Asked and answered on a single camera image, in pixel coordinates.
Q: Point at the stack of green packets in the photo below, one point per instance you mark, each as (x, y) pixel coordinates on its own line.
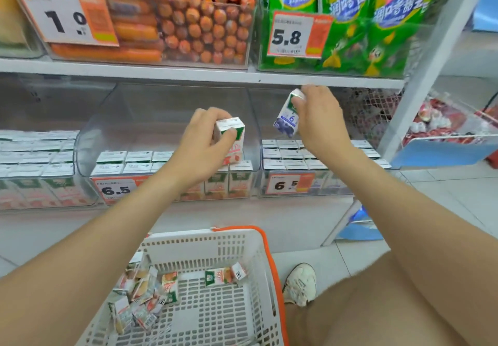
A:
(381, 26)

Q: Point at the juice carton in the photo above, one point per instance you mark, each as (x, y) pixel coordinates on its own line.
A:
(235, 147)
(286, 122)

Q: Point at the person's left forearm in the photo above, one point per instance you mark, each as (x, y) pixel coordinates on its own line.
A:
(85, 279)

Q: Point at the person's right forearm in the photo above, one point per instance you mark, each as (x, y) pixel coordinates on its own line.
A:
(428, 240)

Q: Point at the blue plastic packet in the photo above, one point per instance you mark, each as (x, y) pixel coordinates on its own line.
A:
(360, 215)

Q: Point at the person's right white shoe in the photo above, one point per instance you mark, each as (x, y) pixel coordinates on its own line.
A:
(299, 283)

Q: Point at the pile of small juice cartons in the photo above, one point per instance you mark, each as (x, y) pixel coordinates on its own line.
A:
(144, 291)

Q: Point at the orange white price tag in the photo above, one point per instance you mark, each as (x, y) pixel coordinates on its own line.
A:
(114, 190)
(284, 184)
(54, 18)
(288, 36)

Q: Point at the person's right leg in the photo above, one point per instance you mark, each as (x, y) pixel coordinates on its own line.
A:
(369, 310)

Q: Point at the bin of juice cartons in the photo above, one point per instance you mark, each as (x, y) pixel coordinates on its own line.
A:
(39, 151)
(280, 153)
(128, 159)

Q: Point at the person's left hand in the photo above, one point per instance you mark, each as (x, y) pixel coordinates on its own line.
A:
(198, 155)

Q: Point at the heap of red white packets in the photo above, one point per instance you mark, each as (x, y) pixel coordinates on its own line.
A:
(432, 120)

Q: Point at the person's right hand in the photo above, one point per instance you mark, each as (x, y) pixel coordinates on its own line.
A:
(325, 124)

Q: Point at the stack of orange sausages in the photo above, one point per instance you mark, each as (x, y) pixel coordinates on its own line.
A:
(210, 22)

